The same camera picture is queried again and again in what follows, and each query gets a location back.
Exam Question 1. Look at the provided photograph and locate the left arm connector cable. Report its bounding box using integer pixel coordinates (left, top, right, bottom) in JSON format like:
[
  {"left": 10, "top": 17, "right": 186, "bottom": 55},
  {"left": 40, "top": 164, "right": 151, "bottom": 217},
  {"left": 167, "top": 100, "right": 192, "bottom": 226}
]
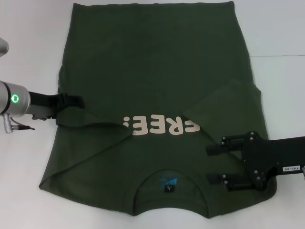
[{"left": 1, "top": 113, "right": 37, "bottom": 135}]

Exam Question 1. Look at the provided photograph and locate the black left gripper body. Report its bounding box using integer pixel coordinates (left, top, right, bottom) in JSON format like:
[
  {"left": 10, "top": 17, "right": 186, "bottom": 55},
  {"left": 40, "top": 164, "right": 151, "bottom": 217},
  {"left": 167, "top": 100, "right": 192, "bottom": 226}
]
[{"left": 27, "top": 91, "right": 63, "bottom": 121}]

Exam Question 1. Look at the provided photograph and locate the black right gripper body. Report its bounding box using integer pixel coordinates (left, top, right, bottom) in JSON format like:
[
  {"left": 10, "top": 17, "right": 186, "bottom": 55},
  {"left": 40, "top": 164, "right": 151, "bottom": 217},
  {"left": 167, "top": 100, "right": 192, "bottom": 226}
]
[{"left": 240, "top": 130, "right": 305, "bottom": 192}]

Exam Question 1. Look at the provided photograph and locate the dark green FREE t-shirt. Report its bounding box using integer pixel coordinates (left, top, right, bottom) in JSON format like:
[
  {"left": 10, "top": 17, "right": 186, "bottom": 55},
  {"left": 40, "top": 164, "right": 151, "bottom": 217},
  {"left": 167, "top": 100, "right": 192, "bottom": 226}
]
[{"left": 38, "top": 1, "right": 277, "bottom": 212}]

